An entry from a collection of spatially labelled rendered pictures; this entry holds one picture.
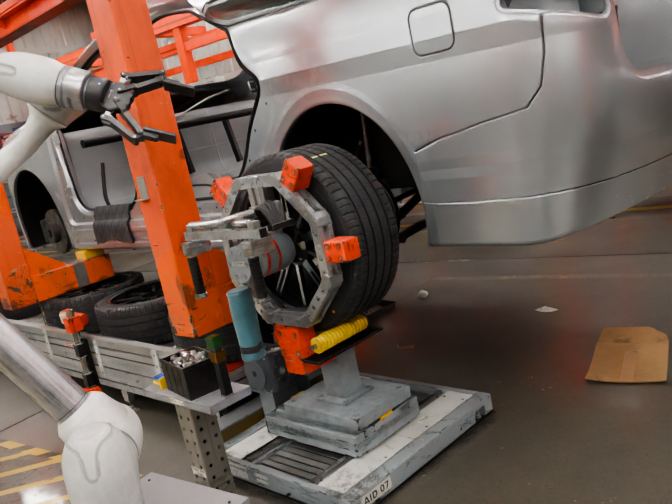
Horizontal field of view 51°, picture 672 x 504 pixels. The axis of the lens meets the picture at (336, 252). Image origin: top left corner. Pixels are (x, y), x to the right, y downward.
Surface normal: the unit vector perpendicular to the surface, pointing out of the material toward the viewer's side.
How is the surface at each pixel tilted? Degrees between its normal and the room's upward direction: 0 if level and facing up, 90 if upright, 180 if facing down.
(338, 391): 90
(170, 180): 90
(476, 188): 90
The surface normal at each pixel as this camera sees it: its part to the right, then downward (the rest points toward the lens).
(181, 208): 0.70, 0.00
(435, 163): -0.69, 0.28
